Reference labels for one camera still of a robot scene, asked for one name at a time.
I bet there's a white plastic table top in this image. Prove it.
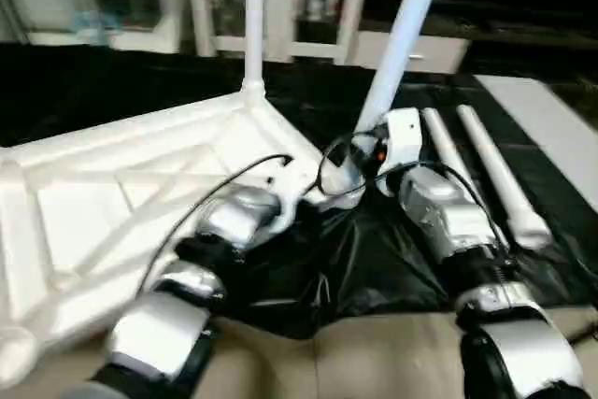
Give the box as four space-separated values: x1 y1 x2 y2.
0 79 366 375

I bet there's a white plastic table leg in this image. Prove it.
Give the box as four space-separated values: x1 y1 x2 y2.
239 0 268 93
420 107 485 202
455 103 553 249
353 0 453 135

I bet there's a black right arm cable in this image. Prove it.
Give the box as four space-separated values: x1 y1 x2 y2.
314 131 492 233

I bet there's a white glass door cabinet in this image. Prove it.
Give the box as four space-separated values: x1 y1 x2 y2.
185 0 376 67

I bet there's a black work mat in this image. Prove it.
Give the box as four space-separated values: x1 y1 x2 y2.
0 41 598 342

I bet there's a teal plastic bag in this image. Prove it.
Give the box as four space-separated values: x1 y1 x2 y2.
68 9 119 41

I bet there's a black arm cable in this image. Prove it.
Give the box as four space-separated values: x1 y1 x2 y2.
314 131 492 233
138 152 294 298

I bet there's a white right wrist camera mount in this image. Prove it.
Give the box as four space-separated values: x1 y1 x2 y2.
377 107 425 198

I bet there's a white drawer unit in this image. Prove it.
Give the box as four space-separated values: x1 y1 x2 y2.
353 28 472 77

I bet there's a black desk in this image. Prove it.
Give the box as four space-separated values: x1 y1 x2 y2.
420 0 598 77

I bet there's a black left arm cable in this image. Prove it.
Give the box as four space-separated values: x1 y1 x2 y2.
138 152 294 298

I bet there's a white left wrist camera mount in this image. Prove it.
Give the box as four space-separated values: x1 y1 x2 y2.
264 154 306 235

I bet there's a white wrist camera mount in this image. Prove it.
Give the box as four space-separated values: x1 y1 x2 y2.
377 107 425 198
264 154 306 235

